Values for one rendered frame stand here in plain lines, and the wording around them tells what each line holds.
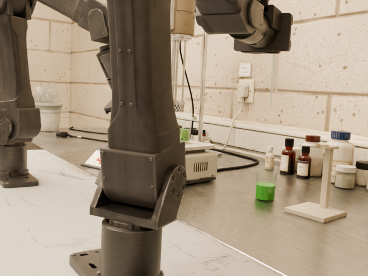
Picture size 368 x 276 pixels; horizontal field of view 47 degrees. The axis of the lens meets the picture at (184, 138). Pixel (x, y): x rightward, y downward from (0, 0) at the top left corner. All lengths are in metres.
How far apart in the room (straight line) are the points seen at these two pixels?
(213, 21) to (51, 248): 0.37
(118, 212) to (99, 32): 0.46
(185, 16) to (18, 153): 0.70
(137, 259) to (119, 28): 0.22
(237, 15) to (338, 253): 0.35
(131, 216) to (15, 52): 0.62
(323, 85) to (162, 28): 0.98
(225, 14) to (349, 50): 0.76
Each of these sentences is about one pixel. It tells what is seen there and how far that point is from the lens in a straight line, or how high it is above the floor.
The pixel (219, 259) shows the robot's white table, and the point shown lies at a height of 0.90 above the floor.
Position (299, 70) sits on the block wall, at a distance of 1.42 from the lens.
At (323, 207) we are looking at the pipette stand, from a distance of 0.84.
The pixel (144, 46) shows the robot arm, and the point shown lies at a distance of 0.40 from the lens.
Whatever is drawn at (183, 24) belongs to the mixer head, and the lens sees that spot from 1.39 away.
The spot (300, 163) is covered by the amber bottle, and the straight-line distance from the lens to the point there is 1.15.
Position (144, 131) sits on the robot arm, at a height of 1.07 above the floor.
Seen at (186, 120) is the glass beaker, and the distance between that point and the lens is 0.99.
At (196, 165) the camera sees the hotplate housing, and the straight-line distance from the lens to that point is 0.97.
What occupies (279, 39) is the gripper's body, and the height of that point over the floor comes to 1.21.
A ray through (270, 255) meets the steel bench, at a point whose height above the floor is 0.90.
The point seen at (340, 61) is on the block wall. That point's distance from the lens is 1.33.
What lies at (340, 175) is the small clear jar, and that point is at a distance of 1.07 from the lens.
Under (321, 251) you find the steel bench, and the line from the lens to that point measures 0.64.
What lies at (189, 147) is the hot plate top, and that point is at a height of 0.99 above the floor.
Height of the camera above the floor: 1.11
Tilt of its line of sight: 6 degrees down
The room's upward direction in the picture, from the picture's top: 3 degrees clockwise
